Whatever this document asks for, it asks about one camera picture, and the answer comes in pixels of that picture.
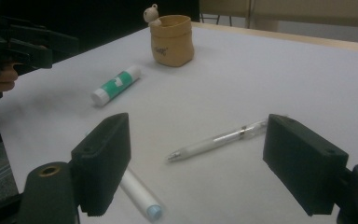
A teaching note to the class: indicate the white table cover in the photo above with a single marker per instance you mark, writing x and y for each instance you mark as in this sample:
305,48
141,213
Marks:
230,77

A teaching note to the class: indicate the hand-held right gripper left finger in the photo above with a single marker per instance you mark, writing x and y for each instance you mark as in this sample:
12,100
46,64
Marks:
102,161

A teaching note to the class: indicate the clear ballpoint pen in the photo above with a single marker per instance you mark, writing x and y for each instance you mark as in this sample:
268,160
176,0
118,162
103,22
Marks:
205,145

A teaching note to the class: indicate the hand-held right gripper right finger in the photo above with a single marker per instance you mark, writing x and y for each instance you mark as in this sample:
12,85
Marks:
304,165

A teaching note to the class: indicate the green and white glue stick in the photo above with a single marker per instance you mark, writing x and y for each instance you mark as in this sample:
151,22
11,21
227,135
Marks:
115,86

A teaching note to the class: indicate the tan bear pen holder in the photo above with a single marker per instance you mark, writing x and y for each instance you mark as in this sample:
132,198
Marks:
172,43

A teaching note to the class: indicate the white marker with blue caps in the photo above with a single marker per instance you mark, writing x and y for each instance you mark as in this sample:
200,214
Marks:
136,191

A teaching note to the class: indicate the light wooden bench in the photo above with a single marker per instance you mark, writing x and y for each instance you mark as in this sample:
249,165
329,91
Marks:
292,9

